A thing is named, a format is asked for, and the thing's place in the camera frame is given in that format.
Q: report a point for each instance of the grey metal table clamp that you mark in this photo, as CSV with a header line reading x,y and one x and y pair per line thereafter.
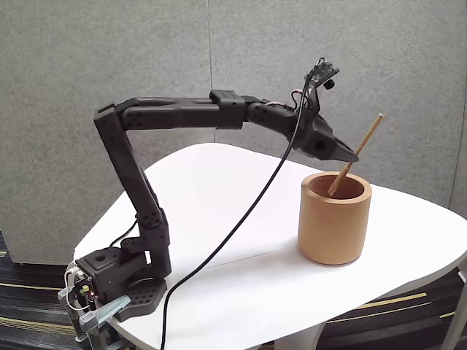
x,y
109,309

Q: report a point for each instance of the brown cylindrical pen holder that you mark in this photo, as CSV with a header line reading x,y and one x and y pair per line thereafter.
x,y
333,226

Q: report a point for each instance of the white table leg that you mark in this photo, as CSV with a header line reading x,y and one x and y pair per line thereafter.
x,y
452,328
292,339

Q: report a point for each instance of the wooden pen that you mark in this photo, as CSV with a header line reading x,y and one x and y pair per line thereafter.
x,y
368,133

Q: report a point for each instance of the bare camera circuit board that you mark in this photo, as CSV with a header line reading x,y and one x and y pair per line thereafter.
x,y
323,71

